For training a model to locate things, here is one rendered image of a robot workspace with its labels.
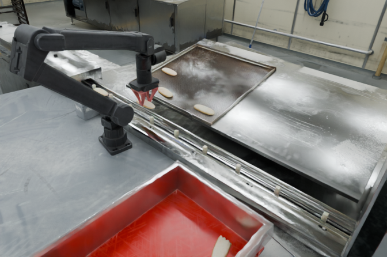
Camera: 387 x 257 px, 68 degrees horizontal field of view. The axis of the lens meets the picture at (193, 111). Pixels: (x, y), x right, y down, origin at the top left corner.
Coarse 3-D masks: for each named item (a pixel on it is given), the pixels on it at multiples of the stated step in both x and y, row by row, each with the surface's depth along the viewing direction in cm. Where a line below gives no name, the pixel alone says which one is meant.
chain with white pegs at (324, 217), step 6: (138, 114) 122; (150, 120) 116; (168, 132) 112; (174, 132) 107; (180, 138) 108; (204, 150) 100; (222, 162) 97; (240, 168) 92; (264, 186) 88; (276, 186) 84; (276, 192) 85; (294, 204) 83; (306, 210) 81; (318, 216) 79; (324, 216) 76; (348, 234) 75
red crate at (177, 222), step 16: (176, 192) 87; (160, 208) 82; (176, 208) 82; (192, 208) 82; (144, 224) 77; (160, 224) 77; (176, 224) 77; (192, 224) 78; (208, 224) 78; (224, 224) 78; (112, 240) 73; (128, 240) 73; (144, 240) 73; (160, 240) 73; (176, 240) 73; (192, 240) 73; (208, 240) 74; (240, 240) 74; (96, 256) 69; (112, 256) 69; (128, 256) 69; (144, 256) 69; (160, 256) 69; (176, 256) 70; (192, 256) 70; (208, 256) 70; (256, 256) 69
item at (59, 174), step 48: (0, 96) 136; (48, 96) 137; (0, 144) 105; (48, 144) 106; (96, 144) 107; (144, 144) 108; (0, 192) 85; (48, 192) 86; (96, 192) 87; (0, 240) 72; (48, 240) 72
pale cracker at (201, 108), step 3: (195, 105) 117; (198, 105) 117; (201, 105) 117; (195, 108) 116; (198, 108) 115; (201, 108) 115; (204, 108) 115; (207, 108) 115; (210, 108) 115; (201, 111) 114; (204, 111) 114; (207, 111) 113; (210, 111) 113; (213, 111) 113; (207, 114) 113; (210, 114) 113; (213, 114) 113
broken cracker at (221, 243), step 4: (220, 236) 74; (220, 240) 73; (224, 240) 73; (228, 240) 73; (216, 244) 72; (220, 244) 72; (224, 244) 72; (228, 244) 72; (216, 248) 71; (220, 248) 71; (224, 248) 71; (228, 248) 71; (212, 252) 70; (216, 252) 70; (220, 252) 70; (224, 252) 70; (212, 256) 69; (216, 256) 69; (220, 256) 69; (224, 256) 69
